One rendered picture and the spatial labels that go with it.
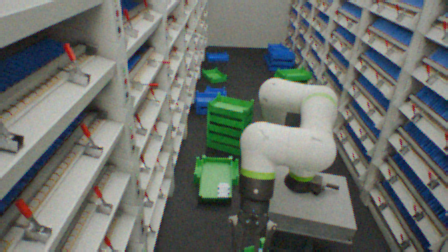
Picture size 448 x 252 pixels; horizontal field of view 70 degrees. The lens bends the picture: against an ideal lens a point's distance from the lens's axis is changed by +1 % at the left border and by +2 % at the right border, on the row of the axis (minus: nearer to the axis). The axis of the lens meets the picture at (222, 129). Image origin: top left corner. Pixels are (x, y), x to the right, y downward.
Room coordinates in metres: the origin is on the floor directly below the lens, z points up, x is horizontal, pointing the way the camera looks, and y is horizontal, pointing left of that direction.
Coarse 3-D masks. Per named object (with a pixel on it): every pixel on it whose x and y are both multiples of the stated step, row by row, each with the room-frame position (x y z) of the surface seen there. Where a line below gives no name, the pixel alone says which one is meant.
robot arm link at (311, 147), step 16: (320, 96) 0.97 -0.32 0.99; (304, 112) 0.89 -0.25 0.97; (320, 112) 0.84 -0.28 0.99; (336, 112) 0.93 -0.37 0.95; (304, 128) 0.70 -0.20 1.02; (320, 128) 0.70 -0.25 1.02; (288, 144) 0.65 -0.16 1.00; (304, 144) 0.64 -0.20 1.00; (320, 144) 0.63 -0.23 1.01; (288, 160) 0.64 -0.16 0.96; (304, 160) 0.62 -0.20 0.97; (320, 160) 0.62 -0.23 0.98
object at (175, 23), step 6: (168, 18) 2.21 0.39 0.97; (174, 18) 2.06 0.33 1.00; (180, 18) 2.25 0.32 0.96; (168, 24) 2.06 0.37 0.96; (174, 24) 2.17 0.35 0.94; (180, 24) 2.24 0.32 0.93; (168, 30) 2.00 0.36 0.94; (174, 30) 2.05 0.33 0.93; (180, 30) 2.13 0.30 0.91; (168, 36) 1.81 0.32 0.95; (174, 36) 1.92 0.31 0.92; (168, 42) 1.64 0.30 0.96; (174, 42) 1.89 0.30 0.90; (168, 48) 1.64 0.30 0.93
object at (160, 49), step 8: (160, 48) 1.55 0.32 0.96; (152, 56) 1.48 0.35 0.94; (160, 56) 1.52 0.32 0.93; (160, 64) 1.44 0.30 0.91; (144, 72) 1.27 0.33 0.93; (152, 72) 1.30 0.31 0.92; (136, 80) 1.17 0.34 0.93; (144, 80) 1.19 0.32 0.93; (152, 80) 1.29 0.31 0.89; (144, 88) 1.12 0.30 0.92; (136, 96) 1.04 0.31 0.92; (136, 104) 1.00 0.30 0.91
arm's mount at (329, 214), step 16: (336, 176) 1.36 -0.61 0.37; (288, 192) 1.20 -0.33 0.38; (320, 192) 1.22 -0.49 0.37; (336, 192) 1.23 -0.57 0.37; (272, 208) 1.08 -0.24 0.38; (288, 208) 1.09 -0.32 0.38; (304, 208) 1.10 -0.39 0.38; (320, 208) 1.10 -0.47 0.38; (336, 208) 1.11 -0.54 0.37; (288, 224) 1.04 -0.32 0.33; (304, 224) 1.03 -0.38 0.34; (320, 224) 1.02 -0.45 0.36; (336, 224) 1.01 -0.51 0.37; (352, 224) 1.02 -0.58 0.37; (336, 240) 1.00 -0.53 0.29
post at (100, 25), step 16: (80, 16) 0.85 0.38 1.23; (96, 16) 0.85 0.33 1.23; (112, 16) 0.87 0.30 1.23; (96, 32) 0.85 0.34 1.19; (112, 32) 0.85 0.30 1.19; (112, 80) 0.85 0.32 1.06; (128, 80) 0.94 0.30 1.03; (96, 96) 0.85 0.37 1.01; (112, 96) 0.85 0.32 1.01; (128, 112) 0.90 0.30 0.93; (128, 144) 0.86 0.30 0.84; (128, 160) 0.85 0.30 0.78; (128, 192) 0.85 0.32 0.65; (144, 224) 0.93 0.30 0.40; (128, 240) 0.85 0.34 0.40; (144, 240) 0.91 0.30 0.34
